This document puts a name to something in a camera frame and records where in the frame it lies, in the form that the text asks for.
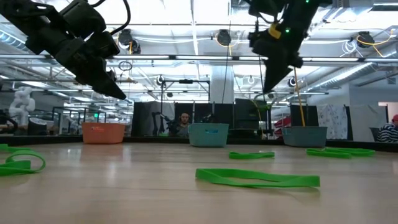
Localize yellow cable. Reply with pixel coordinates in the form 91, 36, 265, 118
293, 67, 307, 127

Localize black equipment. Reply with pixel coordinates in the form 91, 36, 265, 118
27, 117, 49, 136

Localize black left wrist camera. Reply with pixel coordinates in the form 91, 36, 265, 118
85, 30, 121, 60

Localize hanging black cable coil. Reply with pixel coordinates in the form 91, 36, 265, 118
118, 60, 134, 72

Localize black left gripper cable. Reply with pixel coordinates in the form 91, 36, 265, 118
88, 0, 131, 36

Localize person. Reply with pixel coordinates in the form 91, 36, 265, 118
174, 111, 192, 138
376, 113, 398, 143

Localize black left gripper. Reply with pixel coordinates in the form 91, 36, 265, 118
26, 0, 127, 101

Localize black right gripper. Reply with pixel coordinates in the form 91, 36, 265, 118
248, 12, 305, 95

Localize black ceiling cable reel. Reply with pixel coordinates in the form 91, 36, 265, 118
216, 29, 233, 47
118, 28, 141, 54
356, 30, 376, 48

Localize light teal plastic basket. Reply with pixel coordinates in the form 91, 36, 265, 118
187, 122, 230, 147

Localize plain white cloth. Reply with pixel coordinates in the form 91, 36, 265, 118
348, 104, 389, 141

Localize black distant robot arms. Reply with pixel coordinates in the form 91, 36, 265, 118
151, 111, 177, 137

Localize green rubber band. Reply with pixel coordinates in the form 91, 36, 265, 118
195, 167, 321, 189
252, 92, 272, 114
0, 143, 32, 154
228, 151, 276, 161
305, 148, 353, 160
0, 150, 47, 177
325, 147, 376, 157

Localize black perforated computer case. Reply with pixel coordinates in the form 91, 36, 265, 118
234, 98, 272, 138

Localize silver ventilation duct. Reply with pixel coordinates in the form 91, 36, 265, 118
307, 62, 374, 91

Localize yellow tape tag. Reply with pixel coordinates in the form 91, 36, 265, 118
268, 23, 283, 40

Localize long ceiling light rail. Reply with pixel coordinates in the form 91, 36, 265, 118
0, 53, 398, 62

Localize black partition wall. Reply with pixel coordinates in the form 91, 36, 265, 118
131, 100, 234, 138

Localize white patterned cloth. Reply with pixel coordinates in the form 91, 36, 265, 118
316, 103, 349, 140

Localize orange plastic basket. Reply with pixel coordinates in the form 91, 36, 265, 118
81, 121, 127, 144

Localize dark grey chair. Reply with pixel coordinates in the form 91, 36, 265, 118
369, 126, 382, 142

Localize dark teal plastic basket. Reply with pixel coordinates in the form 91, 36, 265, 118
282, 125, 328, 147

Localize black camera rig frame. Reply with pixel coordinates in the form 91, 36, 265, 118
159, 78, 211, 125

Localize white humanoid robot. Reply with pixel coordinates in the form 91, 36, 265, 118
8, 86, 36, 128

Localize black partition panel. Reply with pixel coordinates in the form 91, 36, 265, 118
290, 104, 320, 127

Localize thin black cable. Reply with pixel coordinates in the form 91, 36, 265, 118
251, 55, 269, 94

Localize white round pillar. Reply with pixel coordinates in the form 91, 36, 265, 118
209, 64, 234, 105

